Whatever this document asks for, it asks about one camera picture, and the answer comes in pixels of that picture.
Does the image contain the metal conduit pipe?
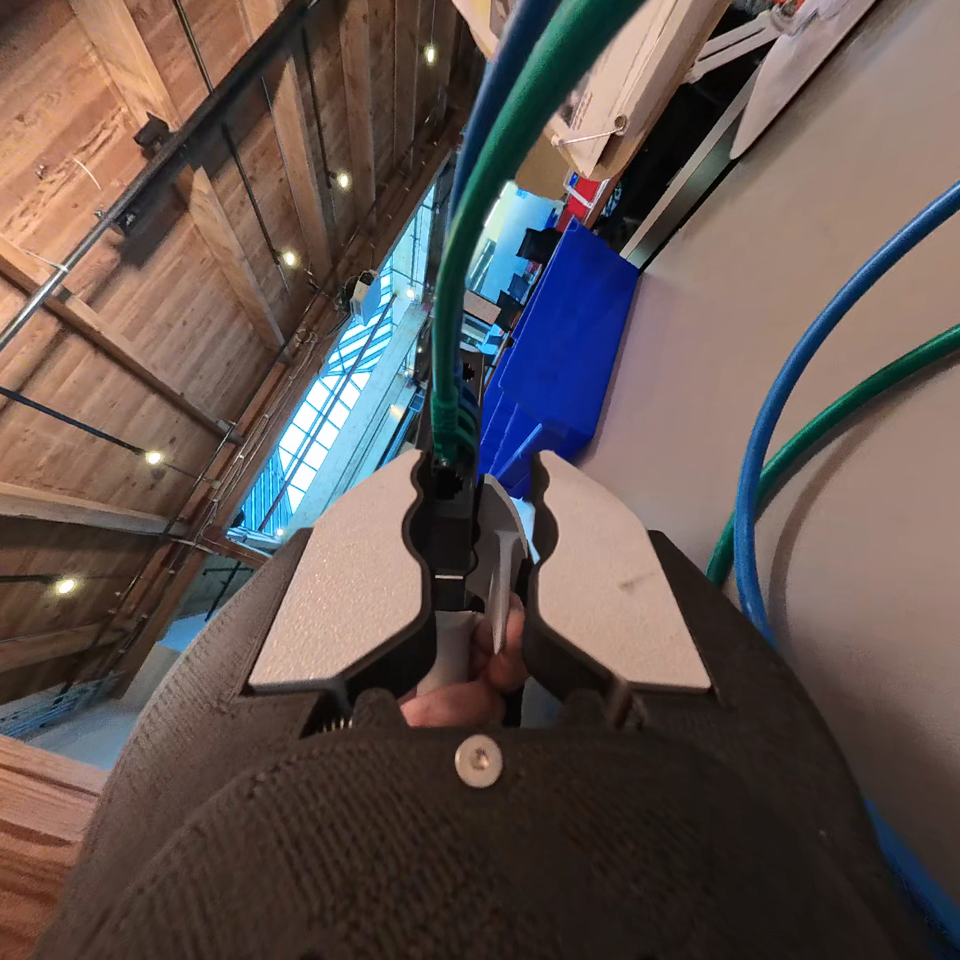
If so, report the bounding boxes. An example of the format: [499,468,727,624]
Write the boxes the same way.
[0,0,320,354]

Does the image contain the cardboard box with printed sheet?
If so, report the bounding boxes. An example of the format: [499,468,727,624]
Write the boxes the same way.
[453,0,732,181]

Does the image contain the person's left hand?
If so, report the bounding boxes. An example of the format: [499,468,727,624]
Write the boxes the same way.
[399,592,528,730]

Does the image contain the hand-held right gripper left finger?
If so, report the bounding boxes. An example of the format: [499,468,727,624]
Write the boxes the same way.
[247,450,438,702]

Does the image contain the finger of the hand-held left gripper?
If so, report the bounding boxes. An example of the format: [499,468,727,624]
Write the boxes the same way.
[416,611,481,702]
[478,472,530,655]

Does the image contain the row of ceiling spotlights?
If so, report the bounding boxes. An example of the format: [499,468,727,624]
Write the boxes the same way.
[56,43,440,597]

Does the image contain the green ethernet cable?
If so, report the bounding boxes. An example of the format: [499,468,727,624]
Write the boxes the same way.
[429,0,960,588]

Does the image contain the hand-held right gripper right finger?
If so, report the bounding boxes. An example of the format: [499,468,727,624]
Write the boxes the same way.
[522,450,714,725]

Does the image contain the black ethernet port block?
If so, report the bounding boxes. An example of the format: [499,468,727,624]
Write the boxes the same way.
[416,448,483,612]

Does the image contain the blue ethernet cable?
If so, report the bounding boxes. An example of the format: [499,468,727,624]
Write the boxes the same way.
[448,0,960,960]

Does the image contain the black metal rod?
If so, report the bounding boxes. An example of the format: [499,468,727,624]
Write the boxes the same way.
[0,386,147,456]

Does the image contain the blue plastic bin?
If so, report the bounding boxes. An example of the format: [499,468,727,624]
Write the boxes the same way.
[476,217,640,500]

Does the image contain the large glazed window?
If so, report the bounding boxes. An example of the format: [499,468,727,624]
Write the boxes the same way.
[240,187,440,541]

